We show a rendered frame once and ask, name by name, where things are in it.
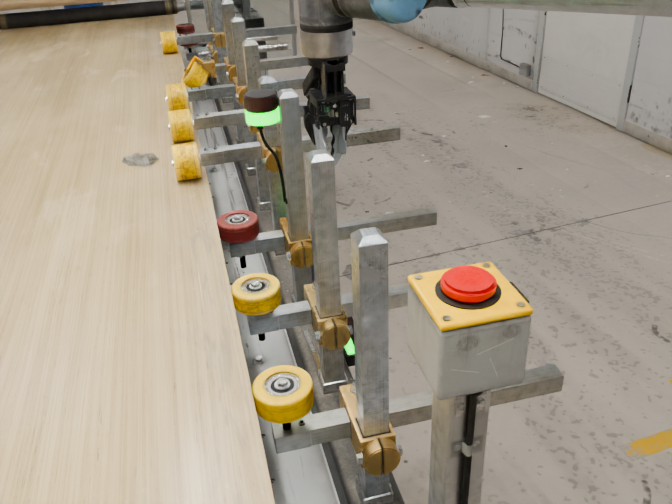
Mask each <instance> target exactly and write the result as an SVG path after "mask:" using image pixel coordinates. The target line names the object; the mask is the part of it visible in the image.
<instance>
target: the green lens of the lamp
mask: <svg viewBox="0 0 672 504"><path fill-rule="evenodd" d="M244 110H245V109H244ZM245 119H246V123H247V124H249V125H253V126H266V125H271V124H275V123H277V122H278V121H279V120H280V116H279V106H278V107H277V109H276V110H274V111H271V112H267V113H250V112H247V111H246V110H245Z"/></svg>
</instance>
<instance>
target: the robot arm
mask: <svg viewBox="0 0 672 504"><path fill-rule="evenodd" d="M298 6H299V21H300V43H301V54H302V55H303V56H305V57H307V62H308V65H309V66H312V67H311V69H310V71H309V73H308V75H307V76H306V78H305V80H304V82H303V83H302V85H303V93H304V96H306V98H307V99H308V101H307V106H303V108H304V126H305V129H306V131H307V133H308V135H309V137H310V139H311V140H312V142H313V144H314V146H315V148H316V150H319V149H325V150H327V151H328V147H329V146H328V144H327V142H326V137H327V134H328V128H327V126H330V131H331V133H332V135H333V139H332V141H331V146H332V150H331V156H332V157H333V159H334V163H335V165H336V164H337V162H338V161H339V159H340V157H341V155H342V154H346V153H347V144H346V140H347V133H348V131H349V129H350V127H351V125H352V124H353V123H354V124H355V125H357V119H356V96H355V95H354V94H353V93H352V92H351V91H350V90H349V89H348V88H347V87H344V76H343V71H345V64H347V63H348V55H349V54H351V53H352V52H353V39H352V36H355V34H356V32H355V30H352V27H353V18H360V19H368V20H377V21H384V22H387V23H391V24H399V23H406V22H410V21H412V20H414V19H415V18H416V17H417V16H418V15H419V14H420V13H421V11H422V10H423V9H427V8H430V7H450V8H465V7H480V8H500V9H521V10H541V11H561V12H581V13H601V14H621V15H641V16H661V17H672V0H298ZM353 103H354V115H353Z"/></svg>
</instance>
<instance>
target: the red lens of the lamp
mask: <svg viewBox="0 0 672 504"><path fill-rule="evenodd" d="M274 91H275V90H274ZM275 92H276V94H275V95H274V96H272V97H268V98H263V99H251V98H247V97H245V93H244V94H243V101H244V109H245V110H247V111H251V112H265V111H270V110H273V109H276V108H277V107H278V106H279V104H278V93H277V91H275Z"/></svg>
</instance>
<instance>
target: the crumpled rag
mask: <svg viewBox="0 0 672 504"><path fill-rule="evenodd" d="M158 159H159V158H158V157H157V156H156V155H155V154H154V153H149V152H148V153H147V154H143V155H140V154H139V153H134V154H133V156H132V157H130V156H127V157H126V156H124V157H123V158H122V162H123V163H125V164H126V165H128V166H130V165H137V166H140V167H149V166H151V165H154V164H155V162H154V160H158Z"/></svg>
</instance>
